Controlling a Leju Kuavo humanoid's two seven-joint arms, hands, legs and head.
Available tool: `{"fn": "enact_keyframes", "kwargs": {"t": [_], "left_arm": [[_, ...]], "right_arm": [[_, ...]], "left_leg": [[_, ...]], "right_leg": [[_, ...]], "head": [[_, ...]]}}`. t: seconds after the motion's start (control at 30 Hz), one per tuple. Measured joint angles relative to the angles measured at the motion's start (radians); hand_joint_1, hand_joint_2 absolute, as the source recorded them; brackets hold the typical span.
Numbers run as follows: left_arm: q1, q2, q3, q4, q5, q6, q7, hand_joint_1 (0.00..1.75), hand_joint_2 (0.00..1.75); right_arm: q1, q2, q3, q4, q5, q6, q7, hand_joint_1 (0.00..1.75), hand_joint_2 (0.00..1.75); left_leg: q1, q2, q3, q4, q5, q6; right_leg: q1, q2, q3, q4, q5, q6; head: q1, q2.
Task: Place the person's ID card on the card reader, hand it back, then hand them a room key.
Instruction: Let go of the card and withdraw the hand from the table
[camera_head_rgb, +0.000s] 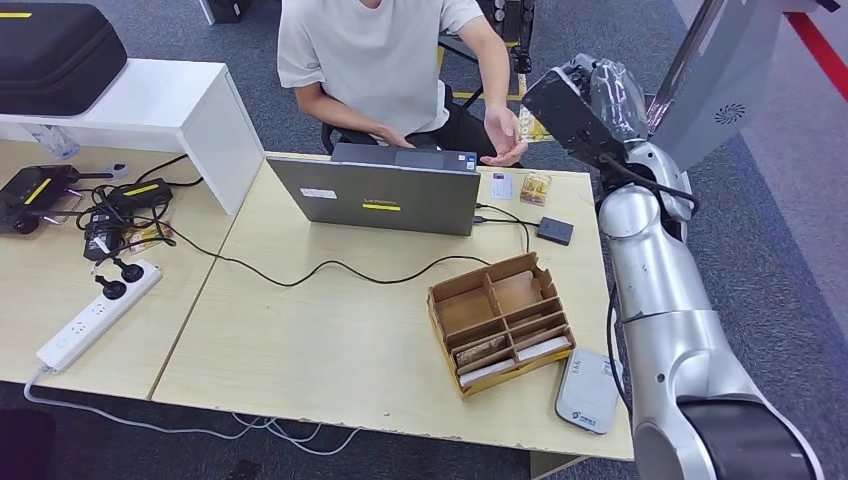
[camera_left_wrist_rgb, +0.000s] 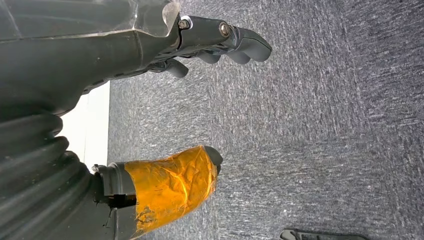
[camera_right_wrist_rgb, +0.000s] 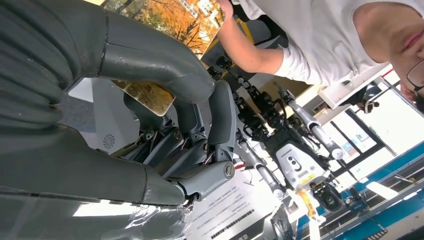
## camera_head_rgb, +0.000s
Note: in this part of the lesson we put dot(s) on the grey laptop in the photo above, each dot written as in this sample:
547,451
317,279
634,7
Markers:
391,197

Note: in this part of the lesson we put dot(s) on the person's right hand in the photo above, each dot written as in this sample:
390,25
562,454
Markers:
396,138

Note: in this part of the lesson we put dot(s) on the wooden card organizer box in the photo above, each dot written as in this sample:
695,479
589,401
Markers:
490,311

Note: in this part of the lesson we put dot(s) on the black adapter with yellow sticker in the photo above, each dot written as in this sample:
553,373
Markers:
139,193

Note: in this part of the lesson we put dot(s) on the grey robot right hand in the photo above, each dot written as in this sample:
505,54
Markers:
616,99

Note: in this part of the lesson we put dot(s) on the clear packet of gold cards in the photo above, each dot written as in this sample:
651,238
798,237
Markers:
535,189

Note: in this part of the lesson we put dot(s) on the gold printed packet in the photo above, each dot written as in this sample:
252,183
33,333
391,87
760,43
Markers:
147,238

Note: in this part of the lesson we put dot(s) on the clear plastic bag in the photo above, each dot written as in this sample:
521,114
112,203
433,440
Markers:
56,140

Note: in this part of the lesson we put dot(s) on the red barrier belt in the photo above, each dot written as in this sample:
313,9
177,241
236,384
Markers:
821,53

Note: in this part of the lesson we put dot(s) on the white desk shelf riser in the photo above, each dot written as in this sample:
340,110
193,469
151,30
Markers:
166,99

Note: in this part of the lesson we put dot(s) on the black equipment box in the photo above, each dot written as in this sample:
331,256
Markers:
225,10

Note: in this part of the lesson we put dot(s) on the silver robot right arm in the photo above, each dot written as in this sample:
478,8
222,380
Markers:
669,298

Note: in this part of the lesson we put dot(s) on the black round plug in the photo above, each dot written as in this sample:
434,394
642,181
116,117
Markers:
113,288
132,271

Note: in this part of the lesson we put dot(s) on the gold printed key card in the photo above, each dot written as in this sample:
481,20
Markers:
533,129

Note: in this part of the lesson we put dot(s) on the grey card reader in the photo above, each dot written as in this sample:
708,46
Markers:
588,391

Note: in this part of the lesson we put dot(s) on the white power strip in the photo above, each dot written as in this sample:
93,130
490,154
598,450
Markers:
95,316

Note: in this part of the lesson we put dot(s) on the brown patterned key card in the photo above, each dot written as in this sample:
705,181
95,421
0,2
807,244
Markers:
482,350

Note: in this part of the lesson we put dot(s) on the black power adapter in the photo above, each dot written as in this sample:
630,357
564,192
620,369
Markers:
100,236

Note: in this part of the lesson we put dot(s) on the person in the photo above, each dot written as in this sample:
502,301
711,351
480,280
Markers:
371,60

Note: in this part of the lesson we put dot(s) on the small black square box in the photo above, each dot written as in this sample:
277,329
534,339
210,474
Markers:
554,230

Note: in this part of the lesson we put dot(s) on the chrome stanchion post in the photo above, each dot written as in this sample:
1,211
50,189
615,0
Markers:
689,40

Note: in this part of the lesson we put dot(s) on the person's right forearm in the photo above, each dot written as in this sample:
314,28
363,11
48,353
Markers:
339,112

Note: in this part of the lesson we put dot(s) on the white key card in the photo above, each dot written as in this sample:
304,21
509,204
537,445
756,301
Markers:
485,373
543,348

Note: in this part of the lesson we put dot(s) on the person's left hand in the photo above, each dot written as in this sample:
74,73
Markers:
505,136

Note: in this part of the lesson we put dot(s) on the white ID card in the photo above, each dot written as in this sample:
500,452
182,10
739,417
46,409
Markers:
501,187

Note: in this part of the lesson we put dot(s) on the black device with yellow sticker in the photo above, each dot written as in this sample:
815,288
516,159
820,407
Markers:
30,197

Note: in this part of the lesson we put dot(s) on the person's left forearm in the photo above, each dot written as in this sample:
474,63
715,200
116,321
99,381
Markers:
493,73

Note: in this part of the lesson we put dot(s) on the small white dongle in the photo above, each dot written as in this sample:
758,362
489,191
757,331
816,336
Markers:
118,170

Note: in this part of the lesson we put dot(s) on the grey kiosk stand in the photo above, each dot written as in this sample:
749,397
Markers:
722,86

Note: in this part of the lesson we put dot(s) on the black case with yellow strip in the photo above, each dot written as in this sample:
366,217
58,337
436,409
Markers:
60,60

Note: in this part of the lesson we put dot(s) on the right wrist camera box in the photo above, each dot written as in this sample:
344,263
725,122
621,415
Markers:
570,119

